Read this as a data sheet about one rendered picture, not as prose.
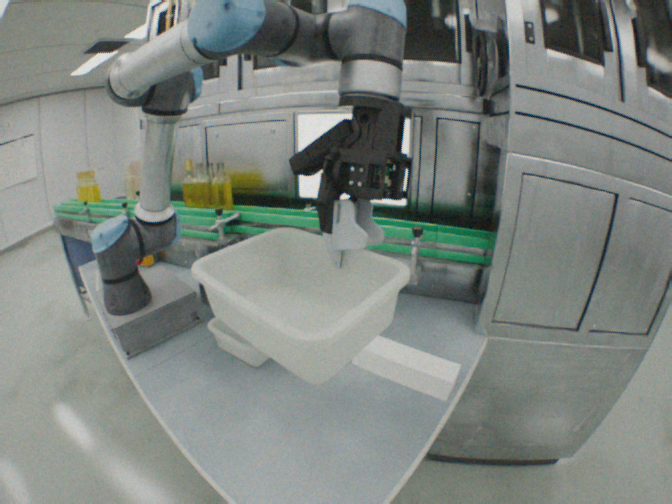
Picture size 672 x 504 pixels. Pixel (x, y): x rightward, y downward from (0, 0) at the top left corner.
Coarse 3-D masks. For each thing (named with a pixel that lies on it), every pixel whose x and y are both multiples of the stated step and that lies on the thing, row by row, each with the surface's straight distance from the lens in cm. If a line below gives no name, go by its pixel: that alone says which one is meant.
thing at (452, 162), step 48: (192, 0) 172; (288, 0) 137; (336, 0) 128; (432, 0) 122; (480, 0) 121; (432, 48) 116; (240, 96) 136; (288, 96) 122; (336, 96) 114; (432, 96) 108; (192, 144) 156; (432, 144) 110; (480, 144) 111; (432, 192) 114; (480, 192) 113
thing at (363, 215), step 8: (352, 200) 41; (360, 200) 41; (360, 208) 41; (368, 208) 40; (360, 216) 41; (368, 216) 40; (360, 224) 41; (368, 224) 40; (376, 224) 40; (368, 232) 40; (376, 232) 40; (368, 240) 41; (376, 240) 40
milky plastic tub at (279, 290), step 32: (224, 256) 42; (256, 256) 45; (288, 256) 48; (320, 256) 43; (352, 256) 40; (384, 256) 38; (224, 288) 33; (256, 288) 46; (288, 288) 46; (320, 288) 45; (352, 288) 41; (384, 288) 32; (224, 320) 40; (256, 320) 29; (288, 320) 39; (320, 320) 39; (352, 320) 27; (384, 320) 36; (288, 352) 30; (320, 352) 28; (352, 352) 33
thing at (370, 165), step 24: (360, 96) 36; (360, 120) 38; (384, 120) 36; (336, 144) 39; (360, 144) 37; (384, 144) 35; (336, 168) 36; (360, 168) 36; (384, 168) 33; (408, 168) 39; (360, 192) 36; (384, 192) 36; (408, 192) 40
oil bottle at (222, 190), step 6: (216, 180) 123; (222, 180) 122; (228, 180) 124; (216, 186) 124; (222, 186) 122; (228, 186) 124; (216, 192) 124; (222, 192) 122; (228, 192) 124; (216, 198) 125; (222, 198) 123; (228, 198) 125; (216, 204) 126; (222, 204) 124; (228, 204) 125; (228, 210) 125
